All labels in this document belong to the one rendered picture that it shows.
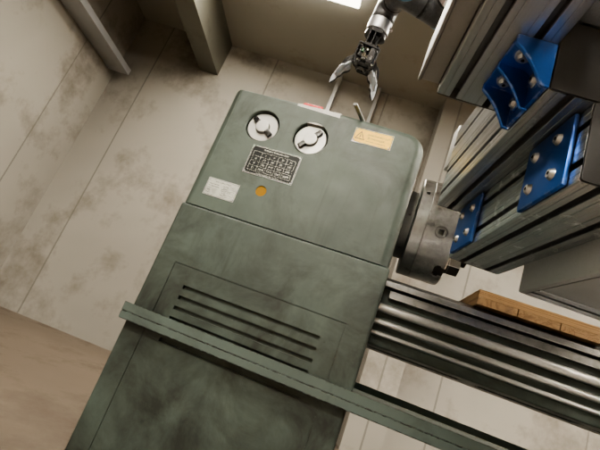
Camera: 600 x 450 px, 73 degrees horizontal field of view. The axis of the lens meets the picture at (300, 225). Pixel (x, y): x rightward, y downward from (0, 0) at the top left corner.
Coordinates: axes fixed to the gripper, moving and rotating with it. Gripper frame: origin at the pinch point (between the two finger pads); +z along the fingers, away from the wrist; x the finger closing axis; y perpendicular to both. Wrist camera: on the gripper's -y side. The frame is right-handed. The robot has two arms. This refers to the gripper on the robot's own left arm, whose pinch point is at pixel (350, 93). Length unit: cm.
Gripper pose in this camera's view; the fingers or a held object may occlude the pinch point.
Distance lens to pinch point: 140.9
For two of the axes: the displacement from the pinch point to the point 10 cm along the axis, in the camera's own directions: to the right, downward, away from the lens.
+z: -4.1, 9.1, -0.1
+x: 9.1, 4.1, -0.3
